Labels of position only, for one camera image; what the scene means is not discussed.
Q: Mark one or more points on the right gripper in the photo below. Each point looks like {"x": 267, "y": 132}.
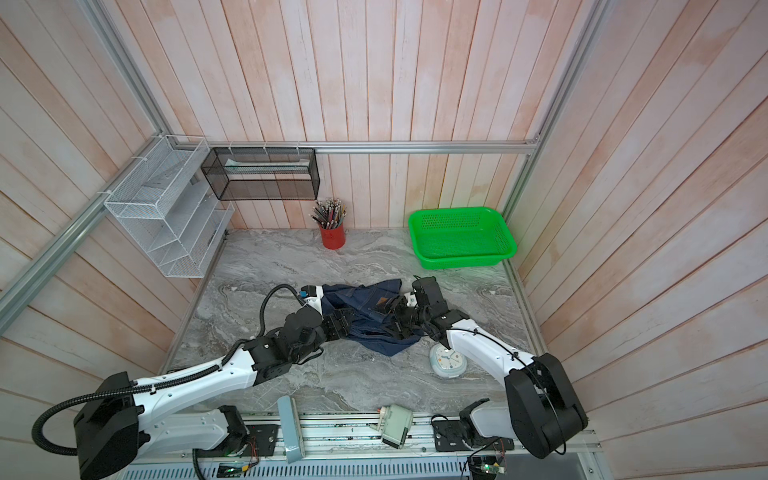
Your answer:
{"x": 397, "y": 304}

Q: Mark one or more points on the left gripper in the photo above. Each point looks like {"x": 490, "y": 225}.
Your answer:
{"x": 344, "y": 327}

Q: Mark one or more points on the dark blue denim trousers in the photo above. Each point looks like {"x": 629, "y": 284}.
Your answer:
{"x": 372, "y": 319}

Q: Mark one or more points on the green plastic basket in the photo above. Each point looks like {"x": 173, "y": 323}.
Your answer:
{"x": 460, "y": 238}

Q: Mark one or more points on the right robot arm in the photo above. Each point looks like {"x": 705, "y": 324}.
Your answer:
{"x": 541, "y": 409}

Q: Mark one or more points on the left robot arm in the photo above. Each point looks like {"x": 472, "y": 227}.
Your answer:
{"x": 125, "y": 418}

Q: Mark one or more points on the white alarm clock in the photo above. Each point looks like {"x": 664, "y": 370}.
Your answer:
{"x": 447, "y": 363}

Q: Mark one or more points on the red pencil cup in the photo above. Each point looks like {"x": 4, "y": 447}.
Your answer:
{"x": 333, "y": 238}

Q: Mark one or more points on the grey white small device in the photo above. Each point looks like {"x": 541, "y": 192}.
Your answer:
{"x": 394, "y": 425}

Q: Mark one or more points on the coloured pencils bunch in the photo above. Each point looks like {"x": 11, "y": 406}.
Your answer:
{"x": 329, "y": 214}

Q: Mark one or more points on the light blue flat block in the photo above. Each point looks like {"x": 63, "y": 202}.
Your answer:
{"x": 291, "y": 429}

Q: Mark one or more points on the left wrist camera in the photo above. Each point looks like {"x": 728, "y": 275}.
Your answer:
{"x": 312, "y": 296}

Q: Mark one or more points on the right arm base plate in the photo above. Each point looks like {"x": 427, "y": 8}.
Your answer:
{"x": 459, "y": 435}

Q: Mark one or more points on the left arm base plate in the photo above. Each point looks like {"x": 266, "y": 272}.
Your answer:
{"x": 260, "y": 442}

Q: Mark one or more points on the aluminium frame rail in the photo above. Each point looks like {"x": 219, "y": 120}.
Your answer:
{"x": 393, "y": 147}

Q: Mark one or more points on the black mesh wall basket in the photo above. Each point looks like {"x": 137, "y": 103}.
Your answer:
{"x": 262, "y": 173}

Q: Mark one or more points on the white wire mesh shelf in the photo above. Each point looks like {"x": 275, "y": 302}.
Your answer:
{"x": 169, "y": 209}

